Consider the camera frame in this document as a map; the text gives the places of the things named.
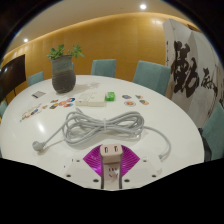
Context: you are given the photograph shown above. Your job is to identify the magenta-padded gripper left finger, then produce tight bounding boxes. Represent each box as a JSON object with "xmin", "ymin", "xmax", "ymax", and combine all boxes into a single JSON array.
[{"xmin": 63, "ymin": 144, "xmax": 105, "ymax": 191}]

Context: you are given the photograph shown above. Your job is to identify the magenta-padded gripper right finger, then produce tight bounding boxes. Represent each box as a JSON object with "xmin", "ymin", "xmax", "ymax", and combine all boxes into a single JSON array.
[{"xmin": 118, "ymin": 144, "xmax": 163, "ymax": 191}]

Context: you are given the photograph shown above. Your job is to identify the small white charger block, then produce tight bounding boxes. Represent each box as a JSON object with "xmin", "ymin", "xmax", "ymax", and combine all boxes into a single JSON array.
[{"xmin": 99, "ymin": 143, "xmax": 124, "ymax": 165}]

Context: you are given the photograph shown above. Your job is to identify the white flat box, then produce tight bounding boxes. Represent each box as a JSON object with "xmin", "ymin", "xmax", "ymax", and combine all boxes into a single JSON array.
[{"xmin": 75, "ymin": 91, "xmax": 107, "ymax": 108}]

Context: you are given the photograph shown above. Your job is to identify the black bag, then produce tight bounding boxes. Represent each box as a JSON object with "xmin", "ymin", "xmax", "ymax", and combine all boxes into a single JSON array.
[{"xmin": 198, "ymin": 127, "xmax": 213, "ymax": 163}]

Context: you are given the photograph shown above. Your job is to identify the colourful sticker sheet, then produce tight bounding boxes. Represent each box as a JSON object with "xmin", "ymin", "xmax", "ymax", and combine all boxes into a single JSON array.
[{"xmin": 19, "ymin": 103, "xmax": 43, "ymax": 123}]

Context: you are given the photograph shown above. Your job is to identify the small grey card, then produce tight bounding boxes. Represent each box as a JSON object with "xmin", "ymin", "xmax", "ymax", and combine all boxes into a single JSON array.
[{"xmin": 31, "ymin": 90, "xmax": 47, "ymax": 99}]

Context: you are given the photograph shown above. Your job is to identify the potted plant in grey pot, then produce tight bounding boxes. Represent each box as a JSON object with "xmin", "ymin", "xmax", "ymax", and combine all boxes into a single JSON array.
[{"xmin": 46, "ymin": 43, "xmax": 85, "ymax": 95}]

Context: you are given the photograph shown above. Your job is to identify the folding screen with black calligraphy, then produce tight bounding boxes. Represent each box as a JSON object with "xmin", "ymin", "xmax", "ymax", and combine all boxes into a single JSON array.
[{"xmin": 162, "ymin": 17, "xmax": 224, "ymax": 130}]

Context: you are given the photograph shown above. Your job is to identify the ceiling spot lights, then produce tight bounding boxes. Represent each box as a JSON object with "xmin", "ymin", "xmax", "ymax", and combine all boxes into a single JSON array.
[{"xmin": 22, "ymin": 2, "xmax": 148, "ymax": 44}]

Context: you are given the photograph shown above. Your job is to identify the grey coiled power cable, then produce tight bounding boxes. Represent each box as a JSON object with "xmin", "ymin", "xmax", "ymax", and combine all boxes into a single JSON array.
[{"xmin": 31, "ymin": 109, "xmax": 172, "ymax": 162}]

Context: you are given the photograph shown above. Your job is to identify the black wall screen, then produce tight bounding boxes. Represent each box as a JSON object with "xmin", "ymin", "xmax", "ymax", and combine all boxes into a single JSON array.
[{"xmin": 0, "ymin": 54, "xmax": 27, "ymax": 102}]

